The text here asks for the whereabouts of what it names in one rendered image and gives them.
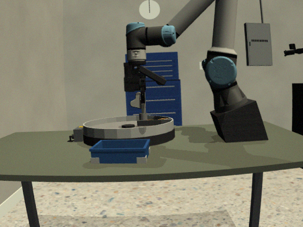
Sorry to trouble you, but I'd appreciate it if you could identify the blue crate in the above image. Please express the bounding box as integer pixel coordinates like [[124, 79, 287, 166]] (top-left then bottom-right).
[[89, 139, 150, 164]]

